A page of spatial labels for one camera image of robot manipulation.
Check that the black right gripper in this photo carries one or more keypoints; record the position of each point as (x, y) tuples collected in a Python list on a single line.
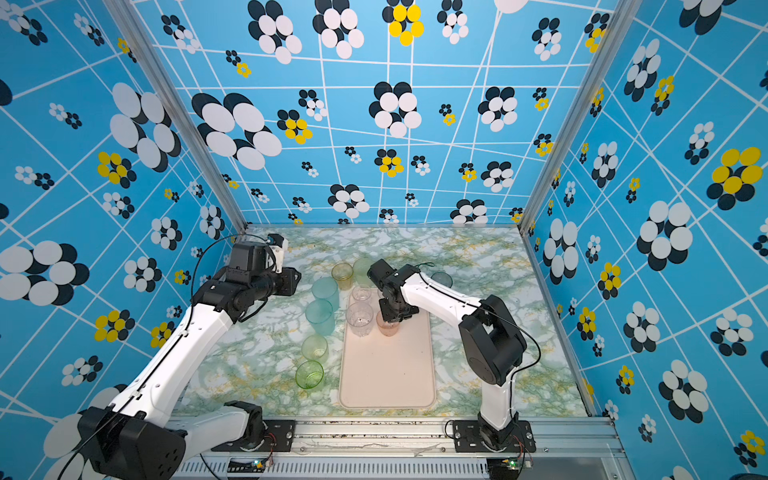
[(387, 316)]

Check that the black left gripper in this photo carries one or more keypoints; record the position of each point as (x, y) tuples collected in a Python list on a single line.
[(290, 281)]

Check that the pink textured plastic cup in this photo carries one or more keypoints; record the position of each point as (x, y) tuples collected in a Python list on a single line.
[(386, 328)]

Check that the large clear plastic cup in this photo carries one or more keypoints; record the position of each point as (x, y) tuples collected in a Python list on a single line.
[(360, 318)]

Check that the small clear glass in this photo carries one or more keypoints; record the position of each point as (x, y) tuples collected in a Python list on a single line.
[(361, 294)]

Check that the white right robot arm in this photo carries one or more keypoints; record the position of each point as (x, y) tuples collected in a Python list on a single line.
[(493, 343)]

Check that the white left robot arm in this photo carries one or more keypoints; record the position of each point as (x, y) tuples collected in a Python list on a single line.
[(135, 436)]

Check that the pale pink plastic tray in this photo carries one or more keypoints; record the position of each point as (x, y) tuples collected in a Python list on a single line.
[(389, 373)]

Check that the light green textured cup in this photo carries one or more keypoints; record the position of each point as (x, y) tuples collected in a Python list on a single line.
[(360, 269)]

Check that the dark grey plastic cup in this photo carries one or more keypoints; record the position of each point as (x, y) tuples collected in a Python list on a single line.
[(442, 278)]

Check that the amber yellow plastic cup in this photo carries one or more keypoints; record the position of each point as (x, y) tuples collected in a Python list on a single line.
[(343, 274)]

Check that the teal textured cup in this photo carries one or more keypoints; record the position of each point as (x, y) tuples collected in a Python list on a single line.
[(320, 315), (326, 288)]

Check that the teal textured cup near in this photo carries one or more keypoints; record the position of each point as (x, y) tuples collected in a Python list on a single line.
[(320, 315)]

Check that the pale green plastic cup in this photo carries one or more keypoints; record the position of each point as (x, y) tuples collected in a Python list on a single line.
[(315, 348)]

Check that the bright green plastic cup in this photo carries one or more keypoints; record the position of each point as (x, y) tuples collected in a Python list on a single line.
[(309, 375)]

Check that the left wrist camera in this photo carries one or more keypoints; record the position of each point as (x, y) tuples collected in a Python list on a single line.
[(278, 245)]

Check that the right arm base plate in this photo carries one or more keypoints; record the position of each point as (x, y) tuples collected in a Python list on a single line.
[(473, 436)]

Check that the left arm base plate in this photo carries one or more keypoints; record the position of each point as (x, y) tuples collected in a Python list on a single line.
[(277, 437)]

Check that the aluminium front rail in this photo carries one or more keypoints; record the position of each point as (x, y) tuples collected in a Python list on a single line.
[(420, 448)]

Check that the left aluminium corner post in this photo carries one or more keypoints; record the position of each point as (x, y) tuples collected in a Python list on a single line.
[(127, 21)]

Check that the aluminium corner post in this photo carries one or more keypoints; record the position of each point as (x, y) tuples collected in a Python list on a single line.
[(127, 21), (620, 22)]

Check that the right aluminium corner post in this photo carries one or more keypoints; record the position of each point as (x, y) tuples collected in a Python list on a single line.
[(620, 22)]

